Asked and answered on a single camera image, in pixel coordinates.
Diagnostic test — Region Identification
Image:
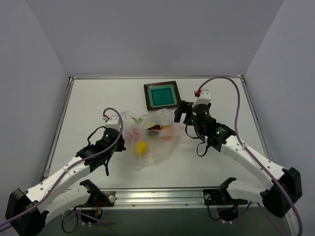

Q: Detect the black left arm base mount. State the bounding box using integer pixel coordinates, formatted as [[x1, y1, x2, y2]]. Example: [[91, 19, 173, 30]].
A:
[[80, 180, 116, 220]]

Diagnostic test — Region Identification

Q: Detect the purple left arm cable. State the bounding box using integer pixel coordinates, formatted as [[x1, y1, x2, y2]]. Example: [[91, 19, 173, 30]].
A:
[[0, 107, 124, 227]]

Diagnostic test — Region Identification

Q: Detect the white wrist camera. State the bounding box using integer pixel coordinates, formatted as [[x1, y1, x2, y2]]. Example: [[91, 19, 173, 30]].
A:
[[103, 115, 121, 131], [192, 89, 211, 107]]

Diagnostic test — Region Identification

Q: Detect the aluminium table frame rail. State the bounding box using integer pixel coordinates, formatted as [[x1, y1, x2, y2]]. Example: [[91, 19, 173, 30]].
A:
[[43, 76, 296, 236]]

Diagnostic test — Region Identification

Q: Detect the orange fake fruit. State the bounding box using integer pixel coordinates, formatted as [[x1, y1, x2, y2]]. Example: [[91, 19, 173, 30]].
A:
[[160, 125, 177, 141]]

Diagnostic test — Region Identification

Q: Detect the red fake fruit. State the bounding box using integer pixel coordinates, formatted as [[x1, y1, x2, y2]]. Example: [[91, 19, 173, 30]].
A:
[[127, 126, 141, 140]]

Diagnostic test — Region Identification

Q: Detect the dark red fake plum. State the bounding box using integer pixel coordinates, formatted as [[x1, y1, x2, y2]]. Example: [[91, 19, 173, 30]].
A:
[[146, 125, 161, 136]]

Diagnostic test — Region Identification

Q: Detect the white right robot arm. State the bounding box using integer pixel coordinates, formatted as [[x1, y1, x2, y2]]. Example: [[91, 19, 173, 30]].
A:
[[174, 100, 302, 217]]

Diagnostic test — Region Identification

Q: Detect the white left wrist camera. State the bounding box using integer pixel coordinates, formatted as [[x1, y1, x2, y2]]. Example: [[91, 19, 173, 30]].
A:
[[103, 115, 121, 131]]

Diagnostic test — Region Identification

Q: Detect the yellow fake lemon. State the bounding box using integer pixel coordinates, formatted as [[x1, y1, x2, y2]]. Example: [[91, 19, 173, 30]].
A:
[[134, 141, 148, 156]]

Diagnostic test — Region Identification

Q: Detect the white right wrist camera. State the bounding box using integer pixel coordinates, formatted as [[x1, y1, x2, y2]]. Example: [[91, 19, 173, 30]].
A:
[[192, 89, 211, 107]]

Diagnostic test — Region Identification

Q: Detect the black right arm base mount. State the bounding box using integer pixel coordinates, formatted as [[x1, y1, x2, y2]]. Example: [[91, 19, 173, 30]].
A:
[[203, 177, 251, 224]]

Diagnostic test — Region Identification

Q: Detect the square teal dark-rimmed plate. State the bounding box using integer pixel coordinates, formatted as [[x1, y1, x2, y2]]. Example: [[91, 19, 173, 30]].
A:
[[144, 81, 181, 111]]

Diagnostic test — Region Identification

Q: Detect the translucent printed plastic bag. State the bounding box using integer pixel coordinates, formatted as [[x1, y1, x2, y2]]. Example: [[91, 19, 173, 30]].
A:
[[121, 108, 182, 171]]

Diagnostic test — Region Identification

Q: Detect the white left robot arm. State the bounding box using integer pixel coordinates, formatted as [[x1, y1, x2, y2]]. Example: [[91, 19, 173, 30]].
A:
[[2, 127, 125, 236]]

